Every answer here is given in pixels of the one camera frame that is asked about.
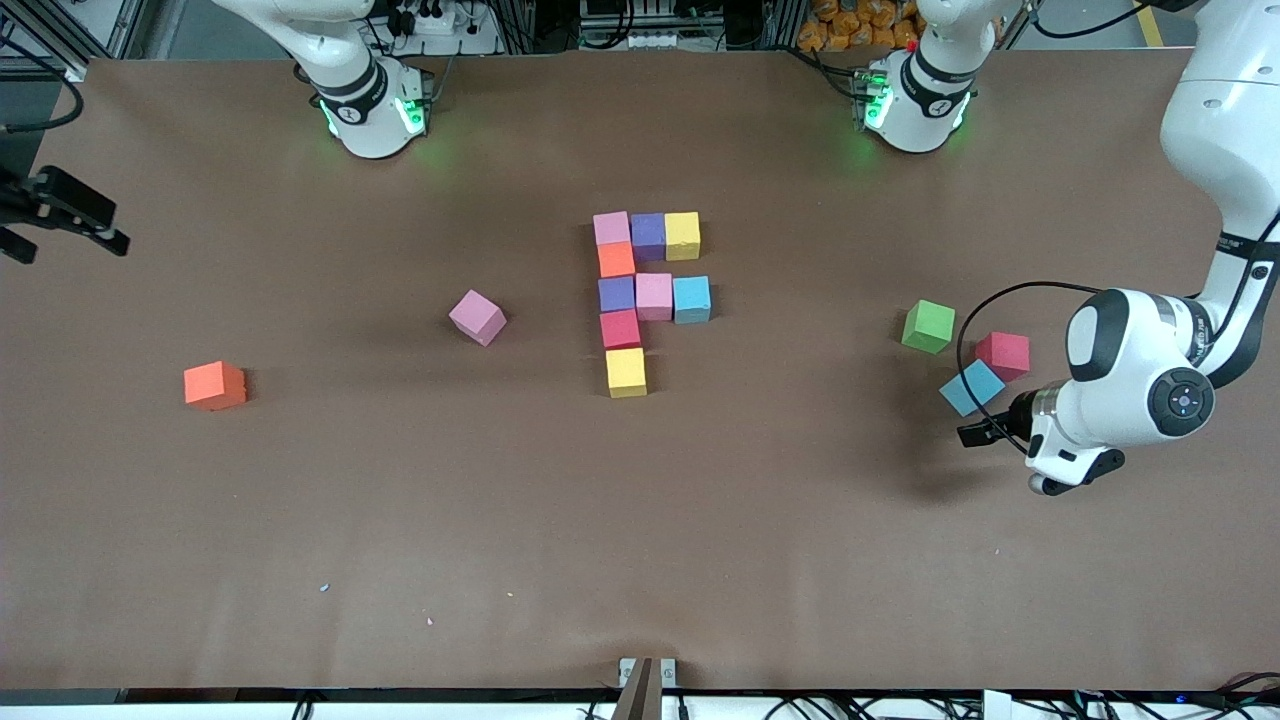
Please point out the dark equipment rack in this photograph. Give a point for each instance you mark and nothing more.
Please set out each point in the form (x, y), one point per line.
(700, 20)

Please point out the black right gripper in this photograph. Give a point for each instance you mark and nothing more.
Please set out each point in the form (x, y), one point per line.
(62, 201)

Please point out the pile of orange toys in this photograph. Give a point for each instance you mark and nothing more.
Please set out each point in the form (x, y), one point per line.
(860, 25)

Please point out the pink foam cube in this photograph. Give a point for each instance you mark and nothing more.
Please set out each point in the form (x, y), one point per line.
(611, 228)
(654, 297)
(477, 318)

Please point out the blue foam cube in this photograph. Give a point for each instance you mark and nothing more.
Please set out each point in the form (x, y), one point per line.
(975, 387)
(692, 300)

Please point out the front camera mount post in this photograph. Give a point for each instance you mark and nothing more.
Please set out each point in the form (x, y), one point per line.
(640, 700)

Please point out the red foam cube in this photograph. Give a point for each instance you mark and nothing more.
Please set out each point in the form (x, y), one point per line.
(1003, 356)
(620, 330)

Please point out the aluminium frame profile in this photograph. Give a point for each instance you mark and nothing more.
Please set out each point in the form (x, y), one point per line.
(75, 70)
(1225, 58)

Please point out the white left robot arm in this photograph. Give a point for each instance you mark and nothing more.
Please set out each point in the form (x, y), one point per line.
(1130, 370)

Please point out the purple foam cube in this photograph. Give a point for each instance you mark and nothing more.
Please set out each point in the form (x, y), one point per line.
(616, 294)
(648, 237)

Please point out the large table cover sheet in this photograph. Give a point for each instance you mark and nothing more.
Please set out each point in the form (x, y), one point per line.
(200, 550)

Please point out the green foam cube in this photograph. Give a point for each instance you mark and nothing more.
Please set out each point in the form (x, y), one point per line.
(928, 326)

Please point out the orange foam cube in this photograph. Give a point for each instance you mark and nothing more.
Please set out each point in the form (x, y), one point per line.
(215, 386)
(616, 260)

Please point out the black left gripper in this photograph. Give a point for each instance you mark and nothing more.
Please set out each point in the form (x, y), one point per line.
(1018, 413)

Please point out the yellow foam cube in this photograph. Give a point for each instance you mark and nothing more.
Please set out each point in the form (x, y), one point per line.
(626, 373)
(683, 237)

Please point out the white power strip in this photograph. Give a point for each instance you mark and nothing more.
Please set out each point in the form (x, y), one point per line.
(430, 18)

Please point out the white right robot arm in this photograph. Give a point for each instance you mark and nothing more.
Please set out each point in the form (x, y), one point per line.
(370, 120)

